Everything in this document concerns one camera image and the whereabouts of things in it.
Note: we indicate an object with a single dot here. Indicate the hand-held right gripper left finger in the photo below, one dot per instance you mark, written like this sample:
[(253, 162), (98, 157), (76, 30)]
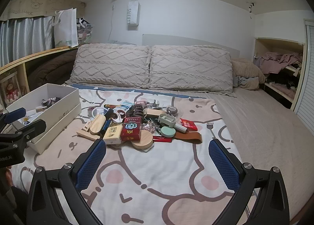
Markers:
[(92, 163)]

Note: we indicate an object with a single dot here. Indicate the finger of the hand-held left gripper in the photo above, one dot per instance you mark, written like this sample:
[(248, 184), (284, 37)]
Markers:
[(34, 127), (14, 114)]

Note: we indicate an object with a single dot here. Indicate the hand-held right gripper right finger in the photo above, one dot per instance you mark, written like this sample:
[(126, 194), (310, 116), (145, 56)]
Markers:
[(224, 163)]

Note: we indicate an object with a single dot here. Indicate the white shoe box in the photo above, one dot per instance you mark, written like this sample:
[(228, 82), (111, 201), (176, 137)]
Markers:
[(61, 114)]

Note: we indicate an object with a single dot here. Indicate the round wooden disc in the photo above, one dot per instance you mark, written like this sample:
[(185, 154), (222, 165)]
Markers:
[(142, 140)]

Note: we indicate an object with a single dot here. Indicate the red plush doll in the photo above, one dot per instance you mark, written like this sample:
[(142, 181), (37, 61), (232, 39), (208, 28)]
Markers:
[(12, 92)]

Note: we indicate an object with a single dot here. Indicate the long grooved wooden block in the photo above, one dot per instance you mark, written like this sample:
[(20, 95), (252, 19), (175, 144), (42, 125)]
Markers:
[(85, 136)]

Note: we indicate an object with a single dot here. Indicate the floral fabric scrunchie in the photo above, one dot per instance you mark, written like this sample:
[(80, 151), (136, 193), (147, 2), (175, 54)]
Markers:
[(50, 101)]

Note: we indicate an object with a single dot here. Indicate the beige cigarette pack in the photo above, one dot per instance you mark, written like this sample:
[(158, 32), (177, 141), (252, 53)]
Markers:
[(112, 134)]

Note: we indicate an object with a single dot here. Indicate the wooden stamp with red tip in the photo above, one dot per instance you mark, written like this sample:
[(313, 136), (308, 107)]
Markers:
[(87, 127)]

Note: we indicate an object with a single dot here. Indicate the oval wooden box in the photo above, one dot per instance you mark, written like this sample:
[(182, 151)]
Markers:
[(97, 124)]

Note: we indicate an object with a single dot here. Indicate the blue pen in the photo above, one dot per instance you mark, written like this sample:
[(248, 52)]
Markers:
[(106, 125)]

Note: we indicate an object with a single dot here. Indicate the metal fork back scratcher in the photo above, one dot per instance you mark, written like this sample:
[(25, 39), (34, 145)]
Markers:
[(210, 125)]

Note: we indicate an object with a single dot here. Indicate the beige bed sheet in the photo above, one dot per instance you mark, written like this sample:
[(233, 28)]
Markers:
[(257, 129)]

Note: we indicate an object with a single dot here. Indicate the black cylinder cap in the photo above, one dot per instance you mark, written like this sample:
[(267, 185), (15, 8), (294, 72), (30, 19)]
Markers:
[(109, 114)]

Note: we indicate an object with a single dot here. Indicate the white orange scissors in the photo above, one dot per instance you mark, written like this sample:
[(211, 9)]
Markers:
[(117, 115)]

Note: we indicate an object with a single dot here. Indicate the white tube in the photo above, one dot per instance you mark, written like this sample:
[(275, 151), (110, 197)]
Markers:
[(180, 128)]

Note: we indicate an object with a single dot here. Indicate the small red cigarette pack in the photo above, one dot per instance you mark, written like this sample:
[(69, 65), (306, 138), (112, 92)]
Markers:
[(132, 119)]

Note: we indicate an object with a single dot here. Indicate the brown duvet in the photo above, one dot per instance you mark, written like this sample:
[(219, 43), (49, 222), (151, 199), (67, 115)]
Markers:
[(54, 68)]

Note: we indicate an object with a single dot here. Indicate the brown slim packet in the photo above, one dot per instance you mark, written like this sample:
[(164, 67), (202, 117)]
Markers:
[(110, 105)]

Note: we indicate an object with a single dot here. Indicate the mint green round case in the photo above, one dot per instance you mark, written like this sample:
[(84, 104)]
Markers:
[(168, 132)]

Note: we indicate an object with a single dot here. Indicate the printed blanket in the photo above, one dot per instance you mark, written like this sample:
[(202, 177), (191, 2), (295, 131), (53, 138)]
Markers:
[(157, 178)]

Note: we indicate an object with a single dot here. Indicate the red flat packet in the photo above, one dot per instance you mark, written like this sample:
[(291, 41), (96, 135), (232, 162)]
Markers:
[(162, 138)]

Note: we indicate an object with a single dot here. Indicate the brown hair claw clip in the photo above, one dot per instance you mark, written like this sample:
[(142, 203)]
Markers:
[(135, 111)]

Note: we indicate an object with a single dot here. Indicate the bag of pink pieces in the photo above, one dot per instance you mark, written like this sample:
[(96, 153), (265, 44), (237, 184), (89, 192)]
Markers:
[(150, 128)]

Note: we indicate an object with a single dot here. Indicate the blue white packet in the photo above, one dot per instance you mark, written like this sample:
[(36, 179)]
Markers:
[(127, 105)]

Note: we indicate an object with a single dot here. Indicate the grey green stapler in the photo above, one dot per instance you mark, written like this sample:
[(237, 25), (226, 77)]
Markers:
[(166, 118)]

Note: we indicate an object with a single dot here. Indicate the patterned tape roll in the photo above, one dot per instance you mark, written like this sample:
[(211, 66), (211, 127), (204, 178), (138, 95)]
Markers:
[(171, 109)]

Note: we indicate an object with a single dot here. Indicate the pink hair claw clip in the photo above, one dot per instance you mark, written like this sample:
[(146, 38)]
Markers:
[(141, 103)]

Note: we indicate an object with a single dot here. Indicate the grey curtain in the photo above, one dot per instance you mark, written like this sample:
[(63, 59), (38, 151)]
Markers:
[(24, 36)]

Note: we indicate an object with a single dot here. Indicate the wooden board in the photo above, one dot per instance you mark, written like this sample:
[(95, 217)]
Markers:
[(153, 112)]

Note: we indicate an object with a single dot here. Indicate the grey crumpled cloth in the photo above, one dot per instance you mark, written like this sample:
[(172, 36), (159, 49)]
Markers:
[(247, 83)]

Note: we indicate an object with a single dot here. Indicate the small metal clip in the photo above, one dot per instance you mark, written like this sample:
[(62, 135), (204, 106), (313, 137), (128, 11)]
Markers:
[(154, 103)]

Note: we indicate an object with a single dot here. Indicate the wooden closet shelf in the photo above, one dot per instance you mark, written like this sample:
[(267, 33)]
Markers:
[(282, 94)]

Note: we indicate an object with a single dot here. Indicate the beige knitted pillow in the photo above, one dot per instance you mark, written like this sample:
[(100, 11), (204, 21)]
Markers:
[(110, 65), (191, 68)]

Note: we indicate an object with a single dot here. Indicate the beige plush cushion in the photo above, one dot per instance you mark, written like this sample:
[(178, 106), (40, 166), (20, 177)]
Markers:
[(245, 68)]

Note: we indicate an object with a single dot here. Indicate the white tote bag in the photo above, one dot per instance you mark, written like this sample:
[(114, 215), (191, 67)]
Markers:
[(65, 29)]

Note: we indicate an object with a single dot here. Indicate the clear plastic storage bag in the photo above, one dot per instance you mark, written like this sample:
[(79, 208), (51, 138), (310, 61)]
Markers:
[(84, 31)]

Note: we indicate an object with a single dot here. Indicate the beige printed valance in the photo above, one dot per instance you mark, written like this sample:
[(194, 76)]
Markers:
[(36, 4)]

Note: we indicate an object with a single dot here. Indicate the pile of pink clothes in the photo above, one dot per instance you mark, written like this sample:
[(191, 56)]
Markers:
[(277, 60)]

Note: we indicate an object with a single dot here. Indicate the white shutter door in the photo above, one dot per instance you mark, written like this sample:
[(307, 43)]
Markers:
[(306, 80)]

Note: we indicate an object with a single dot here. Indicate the grey headboard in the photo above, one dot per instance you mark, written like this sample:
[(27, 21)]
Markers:
[(196, 43)]

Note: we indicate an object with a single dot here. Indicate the white hanging pouch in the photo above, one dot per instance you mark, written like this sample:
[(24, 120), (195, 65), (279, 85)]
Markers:
[(133, 14)]

